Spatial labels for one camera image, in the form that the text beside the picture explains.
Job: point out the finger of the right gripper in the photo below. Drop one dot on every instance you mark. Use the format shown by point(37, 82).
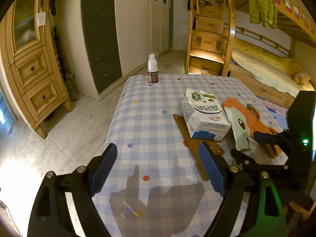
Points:
point(283, 139)
point(248, 164)

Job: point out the rainbow oval rug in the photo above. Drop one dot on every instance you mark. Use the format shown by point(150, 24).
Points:
point(278, 112)

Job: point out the white paper tag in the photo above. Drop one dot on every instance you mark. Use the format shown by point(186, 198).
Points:
point(41, 19)

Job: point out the checkered tablecloth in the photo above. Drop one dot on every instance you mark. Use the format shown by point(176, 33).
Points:
point(155, 187)

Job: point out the white milk carton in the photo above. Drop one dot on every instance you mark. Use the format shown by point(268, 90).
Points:
point(204, 116)

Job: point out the wooden bunk bed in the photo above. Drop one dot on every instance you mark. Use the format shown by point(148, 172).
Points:
point(295, 23)

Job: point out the white wardrobe with portholes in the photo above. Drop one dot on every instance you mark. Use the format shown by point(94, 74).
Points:
point(119, 34)

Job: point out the pale yellow bed sheet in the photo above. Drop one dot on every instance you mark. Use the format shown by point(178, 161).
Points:
point(269, 75)

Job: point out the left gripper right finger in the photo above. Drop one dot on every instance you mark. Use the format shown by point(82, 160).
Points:
point(264, 214)

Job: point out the brown leather pouch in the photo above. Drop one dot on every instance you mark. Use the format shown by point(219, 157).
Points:
point(193, 145)

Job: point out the orange fuzzy glove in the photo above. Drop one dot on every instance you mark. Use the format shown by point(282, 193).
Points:
point(245, 120)

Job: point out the yellow quilt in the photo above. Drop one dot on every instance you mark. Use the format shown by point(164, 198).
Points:
point(286, 65)

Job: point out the wooden display cabinet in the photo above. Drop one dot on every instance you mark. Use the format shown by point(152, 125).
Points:
point(30, 66)

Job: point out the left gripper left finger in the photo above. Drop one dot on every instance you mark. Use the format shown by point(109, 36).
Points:
point(50, 215)

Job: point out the pink plush toy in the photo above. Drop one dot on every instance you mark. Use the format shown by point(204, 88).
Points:
point(301, 78)

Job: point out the spray bottle with clear cap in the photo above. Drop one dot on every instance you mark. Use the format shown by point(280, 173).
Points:
point(152, 68)

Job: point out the wooden bed staircase drawers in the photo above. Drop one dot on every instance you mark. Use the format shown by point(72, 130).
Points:
point(210, 40)

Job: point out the green puffer jacket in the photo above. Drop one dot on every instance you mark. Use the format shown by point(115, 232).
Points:
point(263, 12)

